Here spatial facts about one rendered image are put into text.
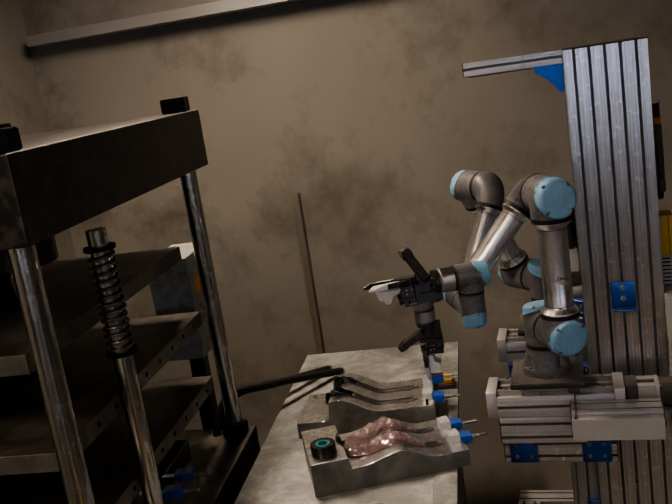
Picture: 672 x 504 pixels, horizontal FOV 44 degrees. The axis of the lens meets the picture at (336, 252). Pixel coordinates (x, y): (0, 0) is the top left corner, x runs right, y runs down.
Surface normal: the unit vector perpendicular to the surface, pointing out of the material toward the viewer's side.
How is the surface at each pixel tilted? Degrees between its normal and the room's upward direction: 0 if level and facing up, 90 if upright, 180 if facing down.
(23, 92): 90
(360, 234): 90
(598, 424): 90
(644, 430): 90
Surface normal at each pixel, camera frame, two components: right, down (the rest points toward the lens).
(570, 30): -0.25, 0.25
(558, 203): 0.17, 0.06
